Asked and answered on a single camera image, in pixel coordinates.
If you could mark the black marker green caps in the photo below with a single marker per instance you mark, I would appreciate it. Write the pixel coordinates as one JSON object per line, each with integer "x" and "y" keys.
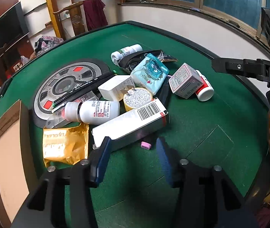
{"x": 85, "y": 87}

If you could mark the yellow round tin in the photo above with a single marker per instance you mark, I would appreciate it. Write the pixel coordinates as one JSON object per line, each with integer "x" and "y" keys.
{"x": 137, "y": 98}

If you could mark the white charger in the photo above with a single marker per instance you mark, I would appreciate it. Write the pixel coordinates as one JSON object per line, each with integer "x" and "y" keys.
{"x": 112, "y": 87}

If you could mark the white bottle green label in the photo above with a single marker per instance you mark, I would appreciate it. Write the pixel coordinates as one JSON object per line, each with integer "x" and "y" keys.
{"x": 125, "y": 51}

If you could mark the white bottle red label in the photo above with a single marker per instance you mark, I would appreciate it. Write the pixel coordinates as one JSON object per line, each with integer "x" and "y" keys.
{"x": 206, "y": 90}

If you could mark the clear plastic packet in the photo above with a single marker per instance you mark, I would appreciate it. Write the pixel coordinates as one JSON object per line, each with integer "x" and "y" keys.
{"x": 54, "y": 121}

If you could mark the black television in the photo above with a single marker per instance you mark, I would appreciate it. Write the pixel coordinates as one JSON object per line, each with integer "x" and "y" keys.
{"x": 4, "y": 28}

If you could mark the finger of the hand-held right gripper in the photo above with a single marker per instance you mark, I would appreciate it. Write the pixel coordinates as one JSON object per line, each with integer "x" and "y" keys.
{"x": 239, "y": 67}

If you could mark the white bottle pink cap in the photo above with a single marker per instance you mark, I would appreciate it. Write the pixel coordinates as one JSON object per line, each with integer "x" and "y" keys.
{"x": 96, "y": 111}

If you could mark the cardboard box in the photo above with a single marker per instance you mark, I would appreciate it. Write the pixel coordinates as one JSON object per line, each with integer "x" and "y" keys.
{"x": 8, "y": 161}

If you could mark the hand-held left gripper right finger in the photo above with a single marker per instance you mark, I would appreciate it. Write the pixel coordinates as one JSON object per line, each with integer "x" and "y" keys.
{"x": 164, "y": 156}

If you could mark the wooden wall shelf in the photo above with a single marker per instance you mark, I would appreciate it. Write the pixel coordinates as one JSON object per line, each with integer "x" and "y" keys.
{"x": 49, "y": 4}

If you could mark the black marker yellow cap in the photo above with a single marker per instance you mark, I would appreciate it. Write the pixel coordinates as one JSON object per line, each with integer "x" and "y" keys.
{"x": 77, "y": 97}

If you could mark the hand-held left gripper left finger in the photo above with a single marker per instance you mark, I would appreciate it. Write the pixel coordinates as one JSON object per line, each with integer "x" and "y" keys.
{"x": 102, "y": 156}

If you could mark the round grey table disc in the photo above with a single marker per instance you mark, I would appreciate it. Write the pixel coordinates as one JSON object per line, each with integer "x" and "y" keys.
{"x": 61, "y": 76}

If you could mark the maroon cloth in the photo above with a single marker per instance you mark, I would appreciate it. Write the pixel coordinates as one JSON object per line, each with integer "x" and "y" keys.
{"x": 94, "y": 14}

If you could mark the yellow snack packet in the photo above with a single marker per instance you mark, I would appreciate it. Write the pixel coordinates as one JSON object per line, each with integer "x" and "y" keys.
{"x": 63, "y": 144}

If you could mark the long silver white box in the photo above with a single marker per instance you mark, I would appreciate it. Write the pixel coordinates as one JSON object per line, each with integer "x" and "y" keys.
{"x": 130, "y": 125}

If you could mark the carved wooden chair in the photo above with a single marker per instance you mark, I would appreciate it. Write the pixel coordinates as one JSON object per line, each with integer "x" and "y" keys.
{"x": 73, "y": 16}

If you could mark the black patterned packet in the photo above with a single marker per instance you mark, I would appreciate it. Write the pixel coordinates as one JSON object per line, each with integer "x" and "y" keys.
{"x": 131, "y": 61}

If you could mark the small grey box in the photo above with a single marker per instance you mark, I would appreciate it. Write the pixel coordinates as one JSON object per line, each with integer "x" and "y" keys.
{"x": 184, "y": 80}

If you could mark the pink eraser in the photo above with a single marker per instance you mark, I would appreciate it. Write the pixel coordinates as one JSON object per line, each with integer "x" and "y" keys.
{"x": 145, "y": 145}

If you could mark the floral cloth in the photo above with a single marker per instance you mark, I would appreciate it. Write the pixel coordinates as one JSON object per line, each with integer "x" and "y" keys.
{"x": 47, "y": 44}

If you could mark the tissue packet blue cartoon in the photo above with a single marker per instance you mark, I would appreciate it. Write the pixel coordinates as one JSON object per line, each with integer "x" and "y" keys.
{"x": 149, "y": 71}

